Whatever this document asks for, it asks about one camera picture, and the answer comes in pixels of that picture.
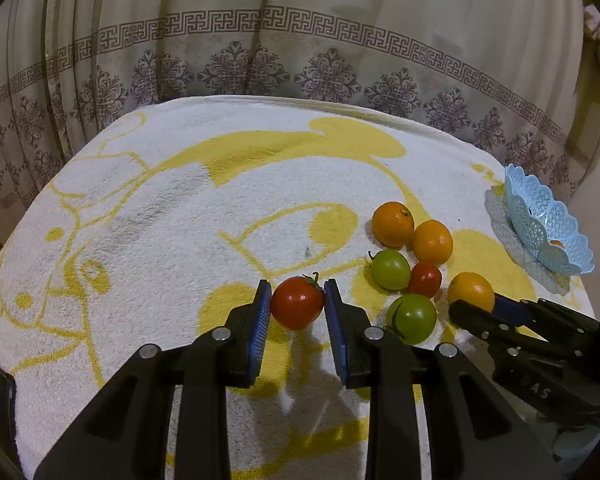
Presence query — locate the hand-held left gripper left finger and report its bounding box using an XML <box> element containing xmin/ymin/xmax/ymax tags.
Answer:
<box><xmin>32</xmin><ymin>280</ymin><xmax>273</xmax><ymax>480</ymax></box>

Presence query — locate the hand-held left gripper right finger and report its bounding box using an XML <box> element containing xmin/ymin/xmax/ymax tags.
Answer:
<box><xmin>324</xmin><ymin>278</ymin><xmax>563</xmax><ymax>480</ymax></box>

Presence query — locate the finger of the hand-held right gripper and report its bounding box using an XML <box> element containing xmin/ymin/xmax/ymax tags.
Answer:
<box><xmin>448</xmin><ymin>298</ymin><xmax>536</xmax><ymax>358</ymax></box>
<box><xmin>493</xmin><ymin>294</ymin><xmax>600</xmax><ymax>347</ymax></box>

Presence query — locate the large red tomato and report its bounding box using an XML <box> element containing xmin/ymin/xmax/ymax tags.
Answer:
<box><xmin>271</xmin><ymin>272</ymin><xmax>327</xmax><ymax>331</ymax></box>

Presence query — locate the green tomato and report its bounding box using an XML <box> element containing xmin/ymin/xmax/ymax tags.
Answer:
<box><xmin>368</xmin><ymin>249</ymin><xmax>412</xmax><ymax>291</ymax></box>
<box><xmin>385</xmin><ymin>294</ymin><xmax>438</xmax><ymax>346</ymax></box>

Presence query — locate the small red tomato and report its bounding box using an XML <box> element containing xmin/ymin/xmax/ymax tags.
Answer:
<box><xmin>406</xmin><ymin>261</ymin><xmax>443</xmax><ymax>299</ymax></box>

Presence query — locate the blue plastic lattice basket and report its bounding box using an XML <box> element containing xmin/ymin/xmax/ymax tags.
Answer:
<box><xmin>503</xmin><ymin>164</ymin><xmax>595</xmax><ymax>276</ymax></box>

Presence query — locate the printed white yellow towel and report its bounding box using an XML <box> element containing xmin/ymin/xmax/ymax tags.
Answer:
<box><xmin>0</xmin><ymin>95</ymin><xmax>598</xmax><ymax>480</ymax></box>

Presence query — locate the beige patterned curtain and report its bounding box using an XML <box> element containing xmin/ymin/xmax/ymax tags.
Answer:
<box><xmin>0</xmin><ymin>0</ymin><xmax>600</xmax><ymax>283</ymax></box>

